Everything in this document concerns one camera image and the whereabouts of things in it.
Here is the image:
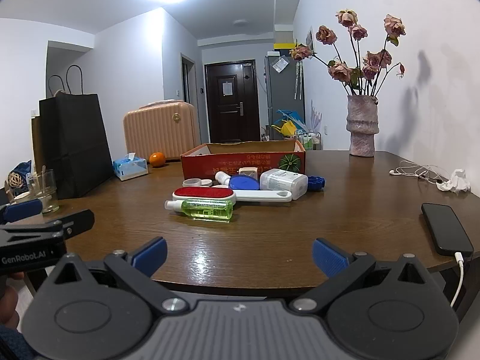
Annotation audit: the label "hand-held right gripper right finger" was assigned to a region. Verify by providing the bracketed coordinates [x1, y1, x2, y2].
[289, 238, 433, 316]

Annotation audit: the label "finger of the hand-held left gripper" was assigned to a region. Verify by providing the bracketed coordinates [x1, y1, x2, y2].
[37, 209, 95, 239]
[0, 199, 43, 226]

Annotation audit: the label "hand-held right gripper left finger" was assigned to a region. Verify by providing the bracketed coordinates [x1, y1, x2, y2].
[52, 237, 190, 316]

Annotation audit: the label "green spray bottle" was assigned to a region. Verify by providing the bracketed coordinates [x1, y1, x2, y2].
[164, 199, 233, 223]

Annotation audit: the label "white labelled plastic container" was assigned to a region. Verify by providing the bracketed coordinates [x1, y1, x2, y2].
[259, 168, 309, 200]

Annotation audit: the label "blue round lid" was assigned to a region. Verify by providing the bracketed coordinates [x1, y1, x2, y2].
[228, 175, 260, 191]

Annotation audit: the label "red cardboard box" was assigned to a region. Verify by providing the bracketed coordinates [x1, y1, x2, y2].
[180, 139, 307, 181]

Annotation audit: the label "person's left hand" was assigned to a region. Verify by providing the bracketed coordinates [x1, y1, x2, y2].
[0, 271, 25, 329]

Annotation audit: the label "glass cup with sticks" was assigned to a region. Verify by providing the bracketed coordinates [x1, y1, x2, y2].
[26, 165, 60, 215]

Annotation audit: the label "blue bag with rattan ball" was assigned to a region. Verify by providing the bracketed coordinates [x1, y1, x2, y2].
[7, 160, 33, 198]

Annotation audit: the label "brown paper bag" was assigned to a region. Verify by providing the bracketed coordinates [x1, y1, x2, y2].
[31, 75, 70, 175]

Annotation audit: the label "black paper bag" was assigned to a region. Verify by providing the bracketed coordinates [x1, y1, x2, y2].
[39, 65, 114, 199]

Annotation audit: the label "blue tissue box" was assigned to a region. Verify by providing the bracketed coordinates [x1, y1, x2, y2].
[113, 152, 149, 181]

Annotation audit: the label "black smartphone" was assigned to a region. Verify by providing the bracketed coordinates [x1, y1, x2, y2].
[421, 202, 475, 257]

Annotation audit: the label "cart with bottles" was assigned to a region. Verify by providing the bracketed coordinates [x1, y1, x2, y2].
[296, 129, 323, 151]

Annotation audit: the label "pink ribbed suitcase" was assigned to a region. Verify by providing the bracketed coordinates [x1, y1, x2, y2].
[123, 100, 198, 163]

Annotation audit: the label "pink textured vase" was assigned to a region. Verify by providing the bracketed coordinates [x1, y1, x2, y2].
[346, 95, 380, 157]

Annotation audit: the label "yellow watering can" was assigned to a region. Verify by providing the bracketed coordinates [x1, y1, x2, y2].
[271, 120, 298, 139]

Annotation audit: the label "crumpled white tissue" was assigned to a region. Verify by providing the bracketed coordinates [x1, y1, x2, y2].
[436, 169, 471, 194]

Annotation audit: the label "blue folded umbrella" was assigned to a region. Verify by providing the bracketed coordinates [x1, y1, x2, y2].
[276, 109, 305, 125]

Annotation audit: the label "grey refrigerator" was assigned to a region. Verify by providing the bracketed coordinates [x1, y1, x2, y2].
[264, 54, 305, 142]

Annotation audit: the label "dark brown door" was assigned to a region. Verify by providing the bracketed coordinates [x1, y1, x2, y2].
[204, 59, 261, 143]

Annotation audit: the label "bunch of dried roses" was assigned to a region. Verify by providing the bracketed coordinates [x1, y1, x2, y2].
[290, 8, 407, 97]

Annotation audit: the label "yellow box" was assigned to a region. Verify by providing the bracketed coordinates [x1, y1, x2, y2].
[273, 42, 298, 56]

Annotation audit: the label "red lint brush white handle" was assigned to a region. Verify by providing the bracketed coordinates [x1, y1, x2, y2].
[172, 186, 293, 208]

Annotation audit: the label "white wired earphones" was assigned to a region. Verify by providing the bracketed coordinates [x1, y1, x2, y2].
[389, 160, 449, 185]

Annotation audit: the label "white charging cable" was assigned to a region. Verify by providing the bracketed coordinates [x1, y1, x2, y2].
[449, 252, 467, 308]

